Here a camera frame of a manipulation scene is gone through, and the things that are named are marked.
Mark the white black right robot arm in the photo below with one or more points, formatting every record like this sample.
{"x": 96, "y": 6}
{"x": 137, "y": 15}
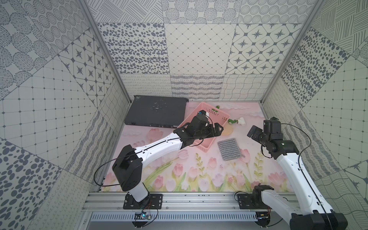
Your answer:
{"x": 314, "y": 213}

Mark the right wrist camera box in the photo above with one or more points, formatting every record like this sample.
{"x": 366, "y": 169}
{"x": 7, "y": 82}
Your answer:
{"x": 272, "y": 126}

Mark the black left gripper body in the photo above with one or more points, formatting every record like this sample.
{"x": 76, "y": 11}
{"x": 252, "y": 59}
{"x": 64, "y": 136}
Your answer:
{"x": 211, "y": 130}

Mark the pink perforated plastic basket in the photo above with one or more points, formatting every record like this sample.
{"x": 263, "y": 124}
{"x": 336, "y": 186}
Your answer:
{"x": 217, "y": 116}

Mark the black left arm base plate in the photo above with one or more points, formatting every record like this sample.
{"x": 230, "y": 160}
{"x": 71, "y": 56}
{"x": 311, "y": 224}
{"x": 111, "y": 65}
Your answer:
{"x": 152, "y": 201}

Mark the aluminium front rail frame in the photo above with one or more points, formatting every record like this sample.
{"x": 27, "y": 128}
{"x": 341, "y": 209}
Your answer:
{"x": 180, "y": 211}

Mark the pink floral table mat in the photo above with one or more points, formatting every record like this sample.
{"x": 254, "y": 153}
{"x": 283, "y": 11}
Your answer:
{"x": 192, "y": 170}

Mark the grey striped square dishcloth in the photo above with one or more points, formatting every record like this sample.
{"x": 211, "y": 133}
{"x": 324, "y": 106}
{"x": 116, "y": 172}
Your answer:
{"x": 229, "y": 149}

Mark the small green circuit board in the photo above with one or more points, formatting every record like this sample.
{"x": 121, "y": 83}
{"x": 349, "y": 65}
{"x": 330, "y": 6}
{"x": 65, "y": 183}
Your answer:
{"x": 142, "y": 216}

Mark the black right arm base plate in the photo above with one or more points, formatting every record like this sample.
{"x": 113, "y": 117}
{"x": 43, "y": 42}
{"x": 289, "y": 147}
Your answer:
{"x": 245, "y": 201}

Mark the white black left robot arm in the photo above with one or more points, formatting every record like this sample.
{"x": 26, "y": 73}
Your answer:
{"x": 130, "y": 163}

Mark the black round connector under rail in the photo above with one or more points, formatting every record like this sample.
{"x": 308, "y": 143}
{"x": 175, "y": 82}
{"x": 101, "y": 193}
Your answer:
{"x": 263, "y": 219}

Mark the green white pipe valve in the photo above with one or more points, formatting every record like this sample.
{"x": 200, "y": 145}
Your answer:
{"x": 241, "y": 121}

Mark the dark grey network switch box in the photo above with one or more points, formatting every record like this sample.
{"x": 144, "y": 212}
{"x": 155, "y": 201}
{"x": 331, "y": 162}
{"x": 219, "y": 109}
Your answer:
{"x": 156, "y": 111}

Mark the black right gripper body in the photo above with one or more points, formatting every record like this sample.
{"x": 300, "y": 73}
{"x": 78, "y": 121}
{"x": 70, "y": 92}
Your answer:
{"x": 258, "y": 135}

